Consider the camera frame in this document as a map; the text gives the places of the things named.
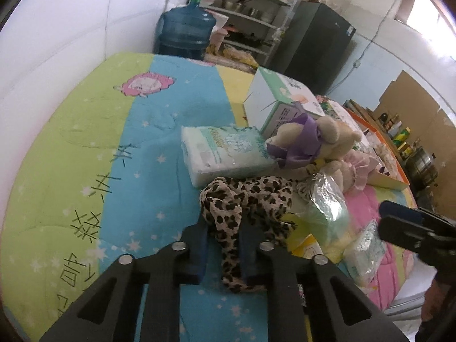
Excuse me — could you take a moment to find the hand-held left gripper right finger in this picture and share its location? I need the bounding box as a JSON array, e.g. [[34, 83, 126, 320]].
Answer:
[[239, 217, 424, 342]]

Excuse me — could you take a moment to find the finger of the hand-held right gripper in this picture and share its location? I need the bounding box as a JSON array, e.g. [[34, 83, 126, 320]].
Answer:
[[377, 215, 434, 254], [378, 200, 456, 226]]

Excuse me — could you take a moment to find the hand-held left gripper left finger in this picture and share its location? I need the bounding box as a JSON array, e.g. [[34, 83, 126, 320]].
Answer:
[[39, 220, 214, 342]]

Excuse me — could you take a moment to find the orange cardboard box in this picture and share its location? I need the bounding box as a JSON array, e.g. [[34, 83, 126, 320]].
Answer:
[[342, 107, 411, 192]]

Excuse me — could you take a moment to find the leopard print scarf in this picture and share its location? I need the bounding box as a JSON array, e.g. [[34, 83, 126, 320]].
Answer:
[[199, 175, 298, 293]]

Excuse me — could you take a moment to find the beige teddy bear plush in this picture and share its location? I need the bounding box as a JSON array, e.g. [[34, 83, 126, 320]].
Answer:
[[326, 150, 382, 194]]

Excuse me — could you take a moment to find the clear green plastic bag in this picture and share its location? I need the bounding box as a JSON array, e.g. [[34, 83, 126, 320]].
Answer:
[[309, 173, 353, 259]]

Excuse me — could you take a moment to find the white green tissue pack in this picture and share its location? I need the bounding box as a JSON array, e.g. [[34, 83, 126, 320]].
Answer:
[[180, 125, 279, 188]]

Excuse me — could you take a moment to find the beige plush bear purple ribbon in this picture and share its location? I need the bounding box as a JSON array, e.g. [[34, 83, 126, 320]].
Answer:
[[265, 112, 365, 172]]

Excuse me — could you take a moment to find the person's right forearm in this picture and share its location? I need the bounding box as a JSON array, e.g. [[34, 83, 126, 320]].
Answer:
[[420, 274, 456, 342]]

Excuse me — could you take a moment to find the small soft tissue pack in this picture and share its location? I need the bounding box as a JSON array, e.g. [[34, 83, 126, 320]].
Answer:
[[343, 220, 388, 287]]

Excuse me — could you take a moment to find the metal pot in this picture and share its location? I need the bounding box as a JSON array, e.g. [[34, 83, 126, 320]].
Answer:
[[405, 149, 439, 188]]

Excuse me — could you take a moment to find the small yellow white packet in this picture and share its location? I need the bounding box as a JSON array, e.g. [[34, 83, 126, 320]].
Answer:
[[290, 233, 323, 260]]

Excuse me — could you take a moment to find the row of condiment bottles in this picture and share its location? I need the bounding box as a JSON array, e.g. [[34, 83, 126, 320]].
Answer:
[[379, 112, 430, 159]]

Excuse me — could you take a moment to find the brown cardboard sheet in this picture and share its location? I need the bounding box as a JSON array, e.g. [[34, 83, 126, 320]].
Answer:
[[370, 70, 456, 218]]

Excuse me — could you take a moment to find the colourful cartoon print blanket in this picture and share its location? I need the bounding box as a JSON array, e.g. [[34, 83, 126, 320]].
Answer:
[[7, 53, 418, 342]]

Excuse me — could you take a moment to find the white green cardboard box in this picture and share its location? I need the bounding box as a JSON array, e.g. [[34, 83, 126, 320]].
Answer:
[[244, 66, 325, 134]]

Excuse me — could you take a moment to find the dark grey refrigerator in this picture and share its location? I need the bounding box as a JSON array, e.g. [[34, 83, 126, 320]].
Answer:
[[277, 0, 357, 95]]

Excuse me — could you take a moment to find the blue water jug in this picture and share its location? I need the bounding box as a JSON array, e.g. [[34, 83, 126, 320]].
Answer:
[[154, 0, 217, 61]]

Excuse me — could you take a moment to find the white metal shelf rack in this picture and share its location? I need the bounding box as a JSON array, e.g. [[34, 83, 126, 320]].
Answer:
[[198, 0, 305, 69]]

